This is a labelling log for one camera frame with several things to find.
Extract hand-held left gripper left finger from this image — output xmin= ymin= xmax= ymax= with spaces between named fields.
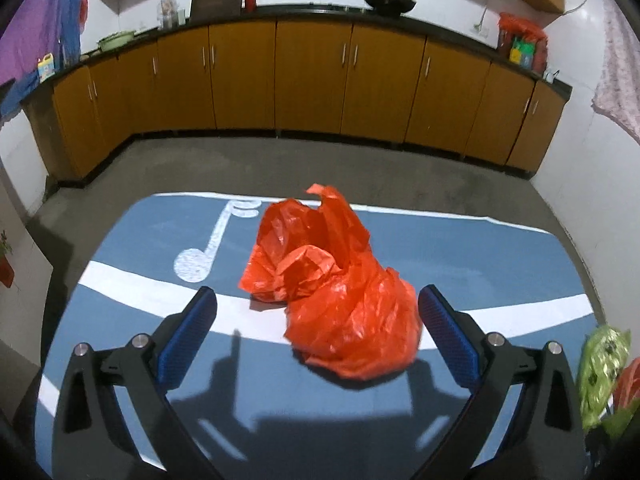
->
xmin=51 ymin=285 xmax=226 ymax=480

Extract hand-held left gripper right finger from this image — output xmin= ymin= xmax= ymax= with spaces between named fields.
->
xmin=415 ymin=284 xmax=588 ymax=480

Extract orange plastic bag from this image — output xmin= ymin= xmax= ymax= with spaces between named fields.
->
xmin=238 ymin=183 xmax=425 ymax=381

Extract green plastic bag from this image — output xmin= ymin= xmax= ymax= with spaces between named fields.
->
xmin=577 ymin=325 xmax=635 ymax=435

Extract red trash bin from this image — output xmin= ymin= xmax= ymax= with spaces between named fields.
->
xmin=612 ymin=357 xmax=640 ymax=413

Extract blue striped tablecloth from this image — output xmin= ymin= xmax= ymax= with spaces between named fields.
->
xmin=35 ymin=191 xmax=603 ymax=480

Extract white flower-print cabinet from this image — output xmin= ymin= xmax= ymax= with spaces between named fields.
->
xmin=0 ymin=160 xmax=56 ymax=341

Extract wooden lower cabinets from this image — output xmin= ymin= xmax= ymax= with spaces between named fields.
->
xmin=22 ymin=20 xmax=568 ymax=184

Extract green packet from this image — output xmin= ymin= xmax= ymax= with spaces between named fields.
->
xmin=509 ymin=36 xmax=535 ymax=68

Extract green plastic basin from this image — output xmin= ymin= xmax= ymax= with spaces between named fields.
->
xmin=96 ymin=30 xmax=137 ymax=53

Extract pink floral hanging cloth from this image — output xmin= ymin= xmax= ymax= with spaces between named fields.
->
xmin=591 ymin=0 xmax=640 ymax=144

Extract red bag with packets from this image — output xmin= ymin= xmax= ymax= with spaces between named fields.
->
xmin=497 ymin=12 xmax=549 ymax=75

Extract clear bag with jar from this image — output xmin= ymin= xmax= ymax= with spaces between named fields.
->
xmin=157 ymin=0 xmax=187 ymax=30

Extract blue hanging cloth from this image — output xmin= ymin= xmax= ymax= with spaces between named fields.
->
xmin=0 ymin=0 xmax=86 ymax=119

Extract brown cutting board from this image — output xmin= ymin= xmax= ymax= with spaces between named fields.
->
xmin=190 ymin=0 xmax=244 ymax=22

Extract black kitchen countertop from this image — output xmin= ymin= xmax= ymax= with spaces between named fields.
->
xmin=0 ymin=2 xmax=573 ymax=111

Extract white power cable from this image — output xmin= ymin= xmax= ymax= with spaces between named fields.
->
xmin=476 ymin=0 xmax=601 ymax=29

